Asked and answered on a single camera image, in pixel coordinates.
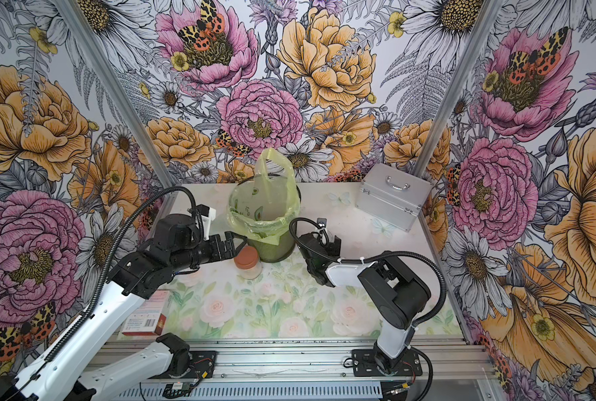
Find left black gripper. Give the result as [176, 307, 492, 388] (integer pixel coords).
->
[170, 232, 247, 272]

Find jar with red-brown lid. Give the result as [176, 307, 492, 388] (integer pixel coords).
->
[234, 246, 262, 280]

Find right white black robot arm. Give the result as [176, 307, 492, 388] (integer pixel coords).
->
[296, 232, 438, 376]

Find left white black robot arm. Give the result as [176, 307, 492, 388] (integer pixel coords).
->
[0, 214, 247, 400]

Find yellow-green plastic bin bag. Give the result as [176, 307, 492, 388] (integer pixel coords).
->
[227, 149, 301, 246]

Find black mesh trash bin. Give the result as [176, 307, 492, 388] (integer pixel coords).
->
[229, 173, 302, 263]

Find floral table mat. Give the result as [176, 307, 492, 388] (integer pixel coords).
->
[164, 247, 459, 339]

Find silver aluminium case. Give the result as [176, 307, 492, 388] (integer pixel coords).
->
[356, 164, 433, 232]

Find red white cardboard box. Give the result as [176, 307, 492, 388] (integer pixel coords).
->
[120, 290, 172, 336]

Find small green circuit board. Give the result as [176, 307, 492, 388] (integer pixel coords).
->
[162, 382, 194, 399]

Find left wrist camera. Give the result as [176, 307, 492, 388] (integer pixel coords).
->
[197, 205, 217, 241]

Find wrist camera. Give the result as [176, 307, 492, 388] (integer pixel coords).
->
[316, 217, 330, 244]
[197, 205, 217, 241]

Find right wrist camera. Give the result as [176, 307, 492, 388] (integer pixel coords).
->
[316, 217, 330, 244]

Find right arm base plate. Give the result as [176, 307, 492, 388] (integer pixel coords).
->
[343, 349, 423, 378]

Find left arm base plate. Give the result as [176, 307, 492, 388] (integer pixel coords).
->
[151, 351, 217, 380]

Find aluminium front rail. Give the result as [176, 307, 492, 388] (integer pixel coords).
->
[85, 336, 503, 400]

